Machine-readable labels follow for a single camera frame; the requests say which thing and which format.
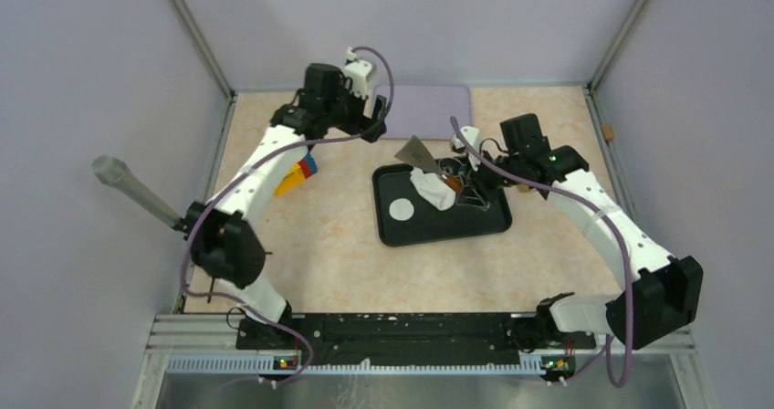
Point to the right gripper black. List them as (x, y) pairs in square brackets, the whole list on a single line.
[(470, 194)]

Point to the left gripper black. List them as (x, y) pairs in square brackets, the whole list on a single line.
[(361, 122)]

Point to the clear glass cup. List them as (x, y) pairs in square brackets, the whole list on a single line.
[(451, 166)]

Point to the metal scraper wooden handle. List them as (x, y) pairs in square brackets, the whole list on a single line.
[(416, 154)]

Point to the lilac rectangular tray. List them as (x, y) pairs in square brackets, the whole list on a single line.
[(424, 110)]

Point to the black baking tray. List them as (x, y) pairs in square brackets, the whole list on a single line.
[(390, 182)]

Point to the round cut dough wrapper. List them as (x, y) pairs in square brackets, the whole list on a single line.
[(401, 209)]

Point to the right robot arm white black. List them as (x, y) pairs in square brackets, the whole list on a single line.
[(660, 292)]

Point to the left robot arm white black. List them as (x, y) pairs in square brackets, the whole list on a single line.
[(223, 242)]

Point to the yellow red blue toy block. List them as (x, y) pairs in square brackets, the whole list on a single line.
[(298, 174)]

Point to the small wooden cork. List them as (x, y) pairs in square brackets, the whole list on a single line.
[(607, 132)]

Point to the grey microphone on tripod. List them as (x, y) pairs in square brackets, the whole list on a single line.
[(116, 174)]

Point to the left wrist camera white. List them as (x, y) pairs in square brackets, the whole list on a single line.
[(357, 72)]

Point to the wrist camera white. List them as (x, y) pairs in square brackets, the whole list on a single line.
[(357, 72), (467, 136)]

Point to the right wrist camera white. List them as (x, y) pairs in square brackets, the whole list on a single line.
[(467, 136)]

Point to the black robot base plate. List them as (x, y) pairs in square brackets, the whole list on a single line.
[(410, 339)]

